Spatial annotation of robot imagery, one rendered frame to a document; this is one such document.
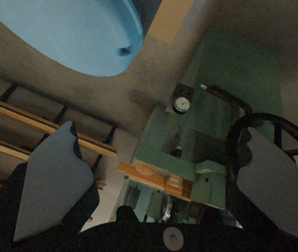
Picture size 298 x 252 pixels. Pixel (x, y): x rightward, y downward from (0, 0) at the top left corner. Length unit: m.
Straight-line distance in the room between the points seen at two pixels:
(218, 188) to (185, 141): 0.20
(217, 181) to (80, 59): 0.44
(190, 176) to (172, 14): 0.47
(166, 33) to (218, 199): 0.47
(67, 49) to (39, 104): 3.29
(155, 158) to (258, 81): 0.68
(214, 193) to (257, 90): 0.59
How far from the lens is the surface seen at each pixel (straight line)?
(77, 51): 0.19
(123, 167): 0.67
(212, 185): 0.48
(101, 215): 2.95
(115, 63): 0.17
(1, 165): 3.34
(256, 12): 1.11
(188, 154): 0.57
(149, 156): 0.52
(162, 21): 0.45
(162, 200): 0.85
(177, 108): 0.54
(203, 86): 0.60
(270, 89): 0.97
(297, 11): 1.15
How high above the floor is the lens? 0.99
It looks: 24 degrees down
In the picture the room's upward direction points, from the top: 159 degrees counter-clockwise
